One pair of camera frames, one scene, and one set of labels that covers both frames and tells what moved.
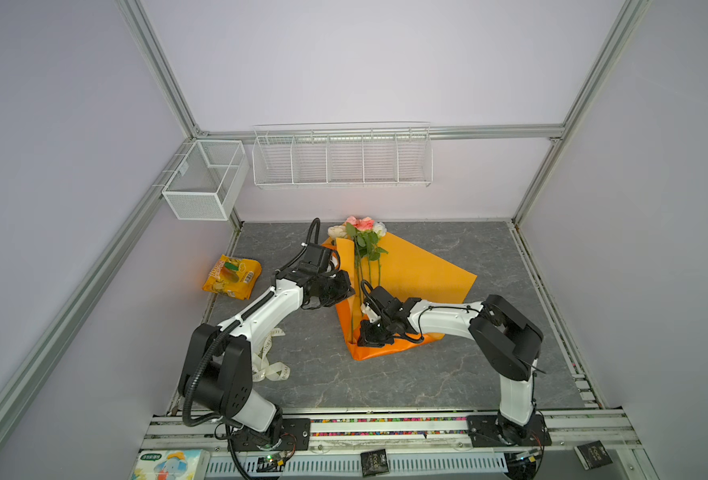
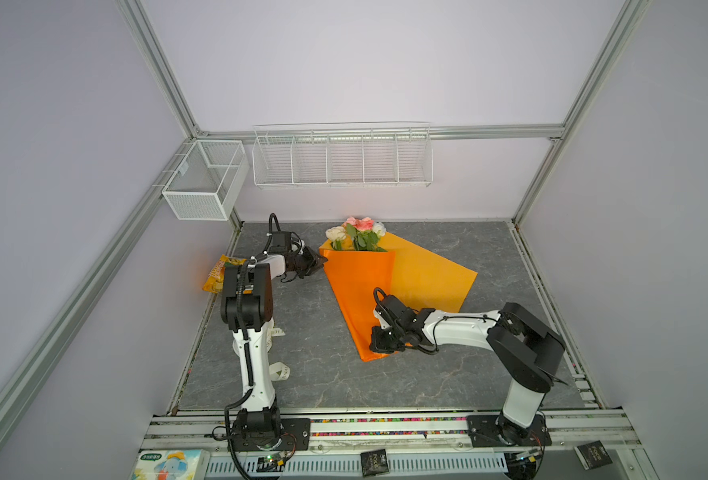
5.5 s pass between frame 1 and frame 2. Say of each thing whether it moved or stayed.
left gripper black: moved
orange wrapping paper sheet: stayed
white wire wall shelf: stayed
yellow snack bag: stayed
